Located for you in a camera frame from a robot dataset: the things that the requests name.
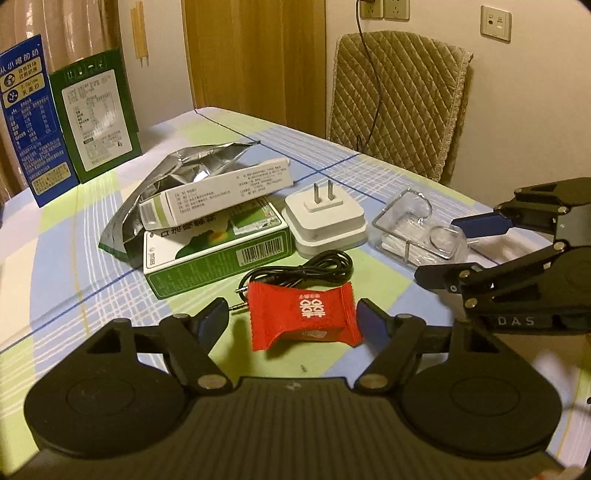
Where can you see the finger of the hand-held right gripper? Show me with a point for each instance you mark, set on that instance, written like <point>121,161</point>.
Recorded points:
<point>489,284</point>
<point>485,224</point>

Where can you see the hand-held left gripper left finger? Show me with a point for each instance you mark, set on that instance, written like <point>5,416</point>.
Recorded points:
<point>214,319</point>

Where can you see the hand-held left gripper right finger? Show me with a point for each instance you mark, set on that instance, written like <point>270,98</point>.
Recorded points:
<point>369,319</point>

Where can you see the green and white medicine box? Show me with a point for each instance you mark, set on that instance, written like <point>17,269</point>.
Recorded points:
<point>207,264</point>

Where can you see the red candy packet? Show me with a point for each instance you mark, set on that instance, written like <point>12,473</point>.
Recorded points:
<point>300,316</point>

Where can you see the long white medicine box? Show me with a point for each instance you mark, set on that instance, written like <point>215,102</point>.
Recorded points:
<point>207,199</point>

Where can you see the plaid-covered desktop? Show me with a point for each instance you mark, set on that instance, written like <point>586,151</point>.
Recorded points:
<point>69,258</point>

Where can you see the white plug adapter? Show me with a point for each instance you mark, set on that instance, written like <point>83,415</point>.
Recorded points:
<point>323,228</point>

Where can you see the quilted chair back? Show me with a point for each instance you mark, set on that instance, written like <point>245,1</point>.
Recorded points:
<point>401,101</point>

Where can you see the silver foil bag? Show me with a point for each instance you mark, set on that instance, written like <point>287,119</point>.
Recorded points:
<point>184,161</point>

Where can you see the green carton box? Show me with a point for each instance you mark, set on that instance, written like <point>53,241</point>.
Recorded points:
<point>101,124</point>

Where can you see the blue milk carton box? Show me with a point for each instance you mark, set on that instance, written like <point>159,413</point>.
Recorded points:
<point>27,138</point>

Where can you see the wooden door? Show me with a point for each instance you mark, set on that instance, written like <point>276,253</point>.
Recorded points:
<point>254,60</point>

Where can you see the hanging wooden sticks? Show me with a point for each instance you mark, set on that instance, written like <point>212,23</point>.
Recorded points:
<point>138,32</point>

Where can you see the empty wall outlet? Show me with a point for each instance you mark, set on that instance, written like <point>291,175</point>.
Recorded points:
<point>397,10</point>

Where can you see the wall outlet with plug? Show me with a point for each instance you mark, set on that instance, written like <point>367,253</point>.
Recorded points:
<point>371,10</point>

